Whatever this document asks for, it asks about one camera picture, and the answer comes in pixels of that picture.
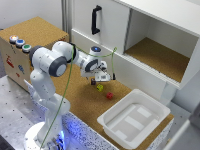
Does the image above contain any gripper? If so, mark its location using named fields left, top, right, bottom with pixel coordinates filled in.
left=95, top=69, right=112, bottom=83

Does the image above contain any yellow block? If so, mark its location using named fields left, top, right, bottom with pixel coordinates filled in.
left=96, top=83, right=104, bottom=92

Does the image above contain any white plastic box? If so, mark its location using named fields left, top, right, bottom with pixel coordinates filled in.
left=96, top=88, right=172, bottom=149

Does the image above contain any white sliding door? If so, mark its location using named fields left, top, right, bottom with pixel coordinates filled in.
left=72, top=0, right=131, bottom=54

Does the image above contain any white cabinet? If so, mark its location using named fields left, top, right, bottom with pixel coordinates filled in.
left=70, top=0, right=200, bottom=106

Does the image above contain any wooden drawer box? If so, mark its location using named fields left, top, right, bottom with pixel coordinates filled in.
left=0, top=16, right=71, bottom=92

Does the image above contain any green button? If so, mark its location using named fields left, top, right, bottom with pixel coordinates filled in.
left=21, top=43, right=33, bottom=54

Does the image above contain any blue button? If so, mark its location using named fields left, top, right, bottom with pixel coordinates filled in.
left=15, top=38, right=26, bottom=48

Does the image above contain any red button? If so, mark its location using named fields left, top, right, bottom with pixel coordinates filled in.
left=9, top=34, right=19, bottom=44

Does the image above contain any green cable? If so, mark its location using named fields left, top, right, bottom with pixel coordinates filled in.
left=39, top=45, right=118, bottom=150

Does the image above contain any black door handle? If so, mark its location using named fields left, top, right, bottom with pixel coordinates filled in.
left=91, top=4, right=103, bottom=36

